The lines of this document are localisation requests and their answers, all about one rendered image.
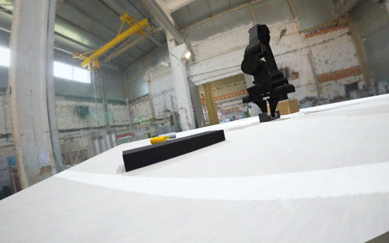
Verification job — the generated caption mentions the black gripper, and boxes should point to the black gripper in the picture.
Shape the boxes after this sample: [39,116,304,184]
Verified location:
[242,74,295,117]

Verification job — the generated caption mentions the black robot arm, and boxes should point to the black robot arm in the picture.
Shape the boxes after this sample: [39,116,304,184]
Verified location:
[241,24,289,97]

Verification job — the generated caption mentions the black rectangular bar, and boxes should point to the black rectangular bar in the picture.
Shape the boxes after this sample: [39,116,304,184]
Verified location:
[122,130,225,172]

